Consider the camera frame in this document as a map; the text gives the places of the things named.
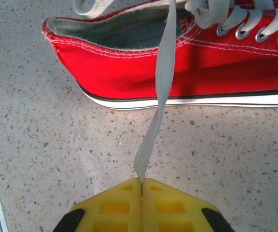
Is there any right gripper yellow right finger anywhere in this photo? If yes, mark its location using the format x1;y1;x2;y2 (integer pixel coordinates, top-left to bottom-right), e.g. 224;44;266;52
142;178;235;232

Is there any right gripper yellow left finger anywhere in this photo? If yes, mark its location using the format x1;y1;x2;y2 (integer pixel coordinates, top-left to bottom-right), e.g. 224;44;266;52
53;178;142;232

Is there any red canvas sneaker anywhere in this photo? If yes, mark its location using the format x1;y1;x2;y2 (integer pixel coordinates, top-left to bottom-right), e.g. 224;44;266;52
42;0;278;111

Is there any white shoelace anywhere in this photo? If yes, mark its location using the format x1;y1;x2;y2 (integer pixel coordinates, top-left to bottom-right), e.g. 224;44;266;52
72;0;278;184

